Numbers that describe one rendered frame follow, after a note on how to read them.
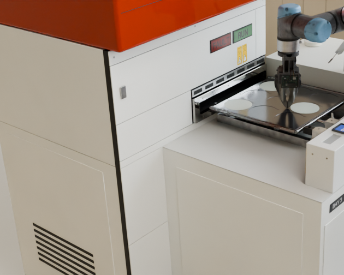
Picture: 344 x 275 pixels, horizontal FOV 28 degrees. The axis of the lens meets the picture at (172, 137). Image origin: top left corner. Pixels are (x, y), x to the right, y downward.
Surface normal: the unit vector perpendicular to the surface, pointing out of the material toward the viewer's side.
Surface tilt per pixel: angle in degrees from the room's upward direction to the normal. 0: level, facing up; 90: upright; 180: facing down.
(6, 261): 0
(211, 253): 90
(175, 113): 90
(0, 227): 0
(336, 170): 90
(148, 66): 90
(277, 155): 0
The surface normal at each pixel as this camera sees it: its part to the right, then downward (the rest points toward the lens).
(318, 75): -0.67, 0.36
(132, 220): 0.74, 0.25
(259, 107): -0.06, -0.90
